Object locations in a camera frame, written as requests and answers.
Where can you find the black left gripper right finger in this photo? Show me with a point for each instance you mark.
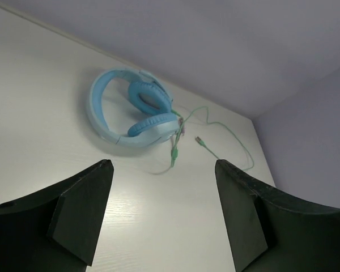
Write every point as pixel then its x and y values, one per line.
pixel 270 230

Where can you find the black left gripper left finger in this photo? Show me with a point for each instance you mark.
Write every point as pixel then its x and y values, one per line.
pixel 56 228

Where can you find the light blue headphones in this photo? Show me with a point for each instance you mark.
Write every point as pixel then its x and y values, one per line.
pixel 146 94

